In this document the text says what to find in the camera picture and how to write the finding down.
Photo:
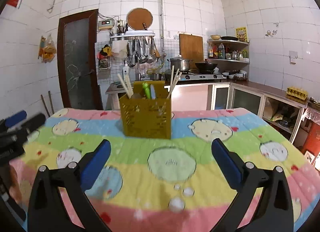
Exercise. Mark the yellow wall poster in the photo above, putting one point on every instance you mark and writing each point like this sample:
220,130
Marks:
241,34

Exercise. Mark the yellow egg tray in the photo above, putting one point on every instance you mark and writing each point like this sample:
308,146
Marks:
297,93

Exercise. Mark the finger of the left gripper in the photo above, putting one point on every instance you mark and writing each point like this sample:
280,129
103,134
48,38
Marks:
13,120
32,124

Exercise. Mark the wall power socket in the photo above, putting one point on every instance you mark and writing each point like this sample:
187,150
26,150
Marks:
293,56

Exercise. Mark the steel cooking pot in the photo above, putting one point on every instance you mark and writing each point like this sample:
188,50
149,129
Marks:
180,63

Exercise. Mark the light blue handle utensil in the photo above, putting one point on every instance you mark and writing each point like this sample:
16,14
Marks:
152,92

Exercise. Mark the metal corner shelf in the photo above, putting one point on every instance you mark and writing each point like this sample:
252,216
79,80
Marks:
229,53

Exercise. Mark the colourful cartoon quilt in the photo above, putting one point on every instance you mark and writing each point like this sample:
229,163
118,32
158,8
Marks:
166,184

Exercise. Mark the dark wooden glass door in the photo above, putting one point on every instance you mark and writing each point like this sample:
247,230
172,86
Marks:
76,64

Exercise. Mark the wall utensil rack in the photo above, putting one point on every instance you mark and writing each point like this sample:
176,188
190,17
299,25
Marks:
135,47

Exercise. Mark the green frog handle utensil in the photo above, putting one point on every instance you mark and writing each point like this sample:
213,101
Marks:
146,89

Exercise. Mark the yellow perforated utensil holder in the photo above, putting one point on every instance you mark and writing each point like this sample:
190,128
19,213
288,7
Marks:
147,118

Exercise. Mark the hanging orange plastic bag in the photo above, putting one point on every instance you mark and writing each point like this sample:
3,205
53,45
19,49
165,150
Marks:
47,49

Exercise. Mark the gas stove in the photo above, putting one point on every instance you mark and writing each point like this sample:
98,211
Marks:
201,77

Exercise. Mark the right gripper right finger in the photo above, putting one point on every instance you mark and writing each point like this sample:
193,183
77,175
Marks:
274,211

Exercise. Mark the white soap bottle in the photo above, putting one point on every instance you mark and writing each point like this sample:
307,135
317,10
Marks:
126,70

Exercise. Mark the rectangular wooden cutting board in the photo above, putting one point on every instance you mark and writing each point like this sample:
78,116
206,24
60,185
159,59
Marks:
191,47

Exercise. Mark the black wok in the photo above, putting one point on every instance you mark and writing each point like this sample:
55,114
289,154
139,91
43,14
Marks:
205,67

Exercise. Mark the person left hand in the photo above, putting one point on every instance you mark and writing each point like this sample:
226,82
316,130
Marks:
14,189

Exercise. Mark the kitchen counter cabinets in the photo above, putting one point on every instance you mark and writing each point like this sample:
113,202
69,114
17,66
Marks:
194,96

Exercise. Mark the round wooden cutting board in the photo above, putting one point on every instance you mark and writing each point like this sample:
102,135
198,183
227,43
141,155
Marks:
139,19

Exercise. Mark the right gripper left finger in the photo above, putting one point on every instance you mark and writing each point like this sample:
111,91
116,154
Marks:
47,212

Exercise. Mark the steel kitchen sink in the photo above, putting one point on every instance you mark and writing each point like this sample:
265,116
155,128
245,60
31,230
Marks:
115,88

